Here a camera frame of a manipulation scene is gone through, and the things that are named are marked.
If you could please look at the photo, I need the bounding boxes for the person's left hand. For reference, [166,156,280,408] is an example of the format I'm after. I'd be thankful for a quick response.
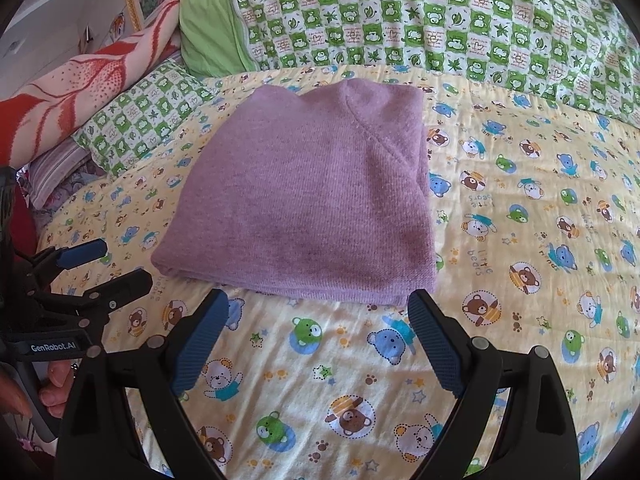
[0,361,77,419]

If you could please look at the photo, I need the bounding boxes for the red and white patterned blanket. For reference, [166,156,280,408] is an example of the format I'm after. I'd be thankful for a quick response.
[0,0,184,169]

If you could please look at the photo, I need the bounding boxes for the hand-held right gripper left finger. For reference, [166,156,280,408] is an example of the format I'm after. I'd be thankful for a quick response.
[54,288,231,480]

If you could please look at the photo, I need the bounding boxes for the green checked pillow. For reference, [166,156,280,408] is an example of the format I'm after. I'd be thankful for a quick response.
[82,57,217,179]

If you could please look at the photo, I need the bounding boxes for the purple knit sweater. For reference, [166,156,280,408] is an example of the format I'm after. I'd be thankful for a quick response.
[150,79,442,307]

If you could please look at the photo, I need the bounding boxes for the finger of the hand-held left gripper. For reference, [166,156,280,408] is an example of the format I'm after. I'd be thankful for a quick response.
[20,238,109,274]
[30,268,154,314]

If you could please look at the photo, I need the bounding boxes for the green checked quilt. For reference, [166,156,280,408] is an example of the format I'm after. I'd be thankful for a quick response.
[179,0,640,128]

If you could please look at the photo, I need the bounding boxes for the yellow bear-print blanket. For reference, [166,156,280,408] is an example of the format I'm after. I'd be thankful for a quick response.
[37,62,640,480]

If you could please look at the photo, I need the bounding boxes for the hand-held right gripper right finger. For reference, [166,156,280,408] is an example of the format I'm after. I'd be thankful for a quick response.
[407,288,582,480]

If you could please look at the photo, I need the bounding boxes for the red cloth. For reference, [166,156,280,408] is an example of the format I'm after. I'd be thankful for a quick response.
[14,182,40,258]

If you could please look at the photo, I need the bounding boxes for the striped pink cloth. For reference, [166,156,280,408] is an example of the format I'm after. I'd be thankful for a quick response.
[27,142,109,211]

